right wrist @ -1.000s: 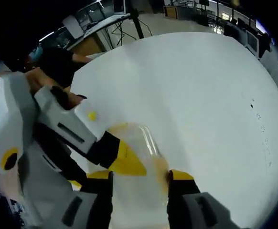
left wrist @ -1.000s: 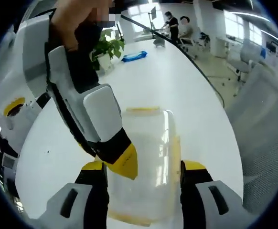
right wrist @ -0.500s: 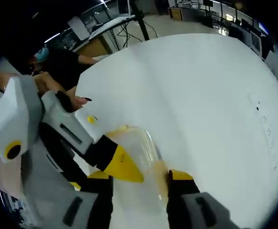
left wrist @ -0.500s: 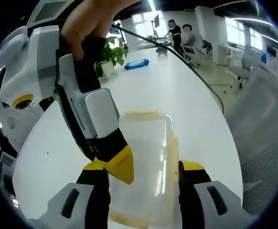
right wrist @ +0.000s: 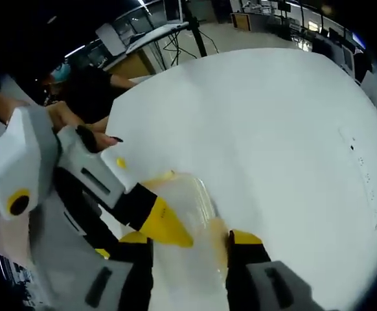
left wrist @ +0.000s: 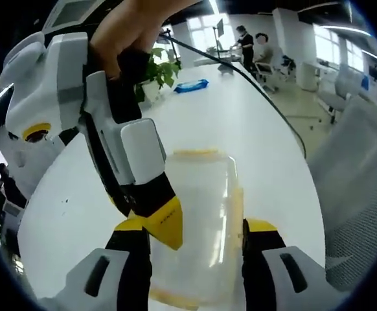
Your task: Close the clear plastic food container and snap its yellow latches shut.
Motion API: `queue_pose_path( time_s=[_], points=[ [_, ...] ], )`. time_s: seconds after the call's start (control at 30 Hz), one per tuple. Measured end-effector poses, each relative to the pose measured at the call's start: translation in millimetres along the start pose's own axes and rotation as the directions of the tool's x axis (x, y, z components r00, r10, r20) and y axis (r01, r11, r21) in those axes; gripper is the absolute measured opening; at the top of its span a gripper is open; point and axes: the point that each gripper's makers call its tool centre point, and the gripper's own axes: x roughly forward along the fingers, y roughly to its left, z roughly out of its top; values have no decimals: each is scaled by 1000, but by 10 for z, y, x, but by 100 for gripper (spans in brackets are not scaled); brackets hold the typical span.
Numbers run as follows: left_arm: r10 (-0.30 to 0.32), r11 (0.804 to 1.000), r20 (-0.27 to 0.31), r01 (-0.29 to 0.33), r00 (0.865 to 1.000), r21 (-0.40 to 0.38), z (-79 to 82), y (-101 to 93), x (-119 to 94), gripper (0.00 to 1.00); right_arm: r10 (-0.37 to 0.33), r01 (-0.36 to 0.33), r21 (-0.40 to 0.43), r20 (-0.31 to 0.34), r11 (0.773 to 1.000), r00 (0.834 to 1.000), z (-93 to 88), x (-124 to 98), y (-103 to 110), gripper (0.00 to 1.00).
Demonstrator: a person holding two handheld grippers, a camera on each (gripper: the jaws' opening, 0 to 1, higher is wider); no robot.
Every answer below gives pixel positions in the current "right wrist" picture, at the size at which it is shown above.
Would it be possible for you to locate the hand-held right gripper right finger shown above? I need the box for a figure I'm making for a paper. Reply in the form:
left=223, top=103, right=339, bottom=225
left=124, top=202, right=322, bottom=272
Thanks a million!
left=226, top=229, right=327, bottom=311

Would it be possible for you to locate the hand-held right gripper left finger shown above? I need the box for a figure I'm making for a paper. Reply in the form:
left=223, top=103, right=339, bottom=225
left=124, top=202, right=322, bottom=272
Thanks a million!
left=51, top=231, right=155, bottom=311

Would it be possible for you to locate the clear plastic buckle container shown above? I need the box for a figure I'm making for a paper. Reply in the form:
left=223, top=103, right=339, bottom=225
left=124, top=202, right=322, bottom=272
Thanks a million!
left=139, top=170, right=231, bottom=311

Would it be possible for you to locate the person's left hand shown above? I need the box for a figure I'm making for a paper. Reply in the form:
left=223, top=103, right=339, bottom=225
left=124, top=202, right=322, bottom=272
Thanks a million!
left=45, top=102, right=124, bottom=154

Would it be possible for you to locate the wooden desk panel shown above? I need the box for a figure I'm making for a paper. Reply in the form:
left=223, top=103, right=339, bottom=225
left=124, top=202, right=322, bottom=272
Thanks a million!
left=104, top=40, right=166, bottom=80

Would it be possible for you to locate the wooden cabinet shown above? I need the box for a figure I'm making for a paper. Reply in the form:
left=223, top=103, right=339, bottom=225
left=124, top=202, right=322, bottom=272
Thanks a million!
left=230, top=11, right=269, bottom=33

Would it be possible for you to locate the black office chair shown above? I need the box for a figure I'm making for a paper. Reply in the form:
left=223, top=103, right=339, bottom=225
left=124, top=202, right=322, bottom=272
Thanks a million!
left=352, top=48, right=374, bottom=86

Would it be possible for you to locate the dark monitor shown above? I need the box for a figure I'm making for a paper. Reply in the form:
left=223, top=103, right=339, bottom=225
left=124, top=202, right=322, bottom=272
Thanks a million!
left=350, top=31, right=368, bottom=51

